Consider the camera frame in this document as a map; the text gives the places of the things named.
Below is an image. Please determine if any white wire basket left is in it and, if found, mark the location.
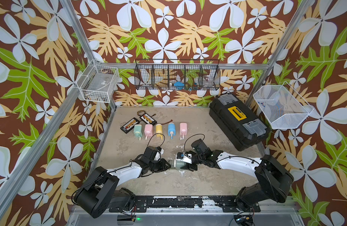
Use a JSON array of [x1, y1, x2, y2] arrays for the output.
[[77, 60, 120, 103]]

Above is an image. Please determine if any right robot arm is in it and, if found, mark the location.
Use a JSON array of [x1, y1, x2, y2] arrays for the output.
[[176, 139, 294, 211]]

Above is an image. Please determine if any white mesh basket right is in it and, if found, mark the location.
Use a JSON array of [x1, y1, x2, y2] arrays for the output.
[[253, 82, 314, 130]]

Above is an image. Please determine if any aluminium frame post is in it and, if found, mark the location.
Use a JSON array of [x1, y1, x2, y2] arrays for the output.
[[245, 0, 313, 107], [60, 1, 117, 112]]

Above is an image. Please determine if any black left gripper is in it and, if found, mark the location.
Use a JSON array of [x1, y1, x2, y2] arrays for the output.
[[148, 158, 172, 171]]

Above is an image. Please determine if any aluminium frame post left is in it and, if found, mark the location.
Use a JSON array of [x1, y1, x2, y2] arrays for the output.
[[60, 1, 117, 112]]

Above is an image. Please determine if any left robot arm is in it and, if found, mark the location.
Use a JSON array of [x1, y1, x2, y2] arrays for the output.
[[72, 146, 171, 218]]

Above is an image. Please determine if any black yellow-latch toolbox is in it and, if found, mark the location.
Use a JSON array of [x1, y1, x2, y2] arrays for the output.
[[209, 94, 271, 151]]

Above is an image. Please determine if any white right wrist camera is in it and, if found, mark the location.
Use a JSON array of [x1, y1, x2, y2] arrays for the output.
[[176, 152, 192, 164]]

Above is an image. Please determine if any black charging board left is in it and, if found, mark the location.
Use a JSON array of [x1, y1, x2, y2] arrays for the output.
[[120, 118, 140, 134]]

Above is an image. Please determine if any aluminium frame back bar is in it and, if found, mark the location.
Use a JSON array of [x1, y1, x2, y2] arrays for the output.
[[97, 63, 270, 71]]

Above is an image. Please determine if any blue pencil sharpener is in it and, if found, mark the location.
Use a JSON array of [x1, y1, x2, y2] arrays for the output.
[[168, 122, 176, 139]]

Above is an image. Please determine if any black wire basket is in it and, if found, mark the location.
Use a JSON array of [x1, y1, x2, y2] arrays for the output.
[[133, 59, 221, 91]]

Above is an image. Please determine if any black charging board right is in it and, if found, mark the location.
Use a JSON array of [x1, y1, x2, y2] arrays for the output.
[[140, 113, 157, 125]]

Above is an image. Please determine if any pink pencil sharpener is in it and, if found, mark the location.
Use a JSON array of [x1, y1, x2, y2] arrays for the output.
[[179, 122, 188, 140], [144, 124, 153, 140]]

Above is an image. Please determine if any yellow pencil sharpener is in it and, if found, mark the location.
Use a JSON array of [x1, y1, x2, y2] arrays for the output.
[[155, 123, 164, 140]]

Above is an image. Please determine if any aluminium frame post right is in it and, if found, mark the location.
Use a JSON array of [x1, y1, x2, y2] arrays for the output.
[[245, 0, 313, 107]]

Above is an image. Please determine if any green pencil sharpener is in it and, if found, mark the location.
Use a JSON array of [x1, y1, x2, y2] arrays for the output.
[[168, 159, 187, 170], [134, 124, 142, 140]]

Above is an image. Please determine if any black charging board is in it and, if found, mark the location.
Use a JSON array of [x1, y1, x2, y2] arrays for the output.
[[120, 118, 140, 134], [140, 113, 157, 125]]

